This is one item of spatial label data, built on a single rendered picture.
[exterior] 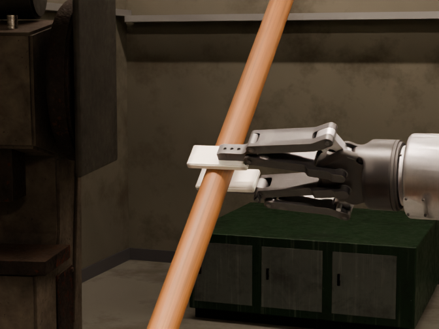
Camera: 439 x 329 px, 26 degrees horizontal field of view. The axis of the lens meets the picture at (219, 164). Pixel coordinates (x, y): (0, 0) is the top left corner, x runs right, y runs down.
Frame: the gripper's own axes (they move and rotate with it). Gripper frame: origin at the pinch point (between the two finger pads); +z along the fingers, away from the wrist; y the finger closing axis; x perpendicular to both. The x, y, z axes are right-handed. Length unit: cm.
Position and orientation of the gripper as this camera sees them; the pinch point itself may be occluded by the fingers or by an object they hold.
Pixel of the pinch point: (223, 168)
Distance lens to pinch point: 106.6
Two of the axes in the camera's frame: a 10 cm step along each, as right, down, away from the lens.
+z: -9.3, -0.3, 3.6
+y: 2.4, 6.8, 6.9
